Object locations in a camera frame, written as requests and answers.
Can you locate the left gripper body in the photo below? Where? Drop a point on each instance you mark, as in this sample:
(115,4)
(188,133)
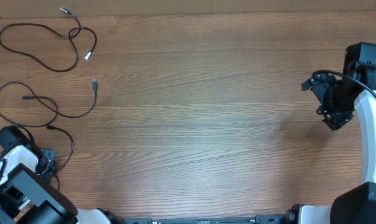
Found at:
(46,165)

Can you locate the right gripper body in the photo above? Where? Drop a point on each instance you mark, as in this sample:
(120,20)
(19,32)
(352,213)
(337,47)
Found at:
(337,105)

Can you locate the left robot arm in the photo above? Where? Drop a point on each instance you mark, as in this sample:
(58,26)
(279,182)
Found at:
(25,193)

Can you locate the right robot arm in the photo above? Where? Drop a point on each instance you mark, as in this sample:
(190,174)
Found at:
(341,94)

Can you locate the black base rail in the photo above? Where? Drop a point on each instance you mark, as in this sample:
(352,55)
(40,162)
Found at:
(258,219)

